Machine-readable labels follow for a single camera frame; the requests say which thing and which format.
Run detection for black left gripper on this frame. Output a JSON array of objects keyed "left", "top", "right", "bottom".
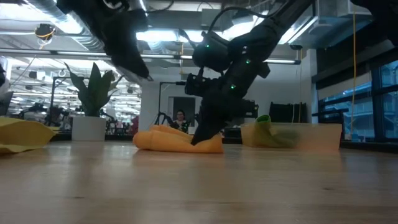
[{"left": 93, "top": 12, "right": 154, "bottom": 82}]

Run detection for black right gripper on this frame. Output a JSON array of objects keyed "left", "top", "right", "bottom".
[{"left": 191, "top": 52, "right": 271, "bottom": 146}]

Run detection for green microfiber towel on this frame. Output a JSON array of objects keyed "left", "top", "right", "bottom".
[{"left": 252, "top": 114, "right": 274, "bottom": 147}]

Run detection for orange microfiber towel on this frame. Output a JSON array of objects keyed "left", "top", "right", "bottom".
[{"left": 132, "top": 124, "right": 224, "bottom": 154}]

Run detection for yellow microfiber towel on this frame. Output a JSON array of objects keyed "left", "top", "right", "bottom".
[{"left": 0, "top": 116, "right": 57, "bottom": 154}]

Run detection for translucent orange plastic basket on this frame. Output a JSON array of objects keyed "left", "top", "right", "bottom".
[{"left": 241, "top": 121, "right": 343, "bottom": 152}]

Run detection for person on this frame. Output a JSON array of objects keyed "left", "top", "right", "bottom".
[{"left": 172, "top": 109, "right": 191, "bottom": 134}]

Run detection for black background monitor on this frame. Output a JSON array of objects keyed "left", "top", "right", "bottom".
[{"left": 242, "top": 98, "right": 259, "bottom": 119}]

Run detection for bright ceiling light panel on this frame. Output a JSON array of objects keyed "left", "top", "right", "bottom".
[{"left": 136, "top": 28, "right": 200, "bottom": 44}]

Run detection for red background object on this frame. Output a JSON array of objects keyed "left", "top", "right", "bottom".
[{"left": 129, "top": 116, "right": 140, "bottom": 135}]

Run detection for black equipment cases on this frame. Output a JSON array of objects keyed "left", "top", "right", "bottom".
[{"left": 269, "top": 101, "right": 308, "bottom": 124}]

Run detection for potted green plant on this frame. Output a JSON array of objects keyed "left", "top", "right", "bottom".
[{"left": 64, "top": 62, "right": 123, "bottom": 142}]

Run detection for black ceiling dome device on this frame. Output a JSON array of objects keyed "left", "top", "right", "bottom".
[{"left": 34, "top": 23, "right": 57, "bottom": 41}]

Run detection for dark grey tilted screen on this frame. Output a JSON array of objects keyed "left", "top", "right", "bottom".
[{"left": 0, "top": 90, "right": 15, "bottom": 118}]

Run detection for white ceiling air unit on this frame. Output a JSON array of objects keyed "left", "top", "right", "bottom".
[{"left": 317, "top": 0, "right": 374, "bottom": 18}]

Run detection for silver ribbed ceiling duct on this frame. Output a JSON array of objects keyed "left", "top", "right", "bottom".
[{"left": 26, "top": 0, "right": 114, "bottom": 55}]

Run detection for black gantry frame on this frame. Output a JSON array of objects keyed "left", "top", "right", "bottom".
[
  {"left": 158, "top": 80, "right": 187, "bottom": 125},
  {"left": 49, "top": 76, "right": 81, "bottom": 125}
]

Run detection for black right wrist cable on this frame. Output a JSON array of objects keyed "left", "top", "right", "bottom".
[{"left": 207, "top": 6, "right": 282, "bottom": 34}]

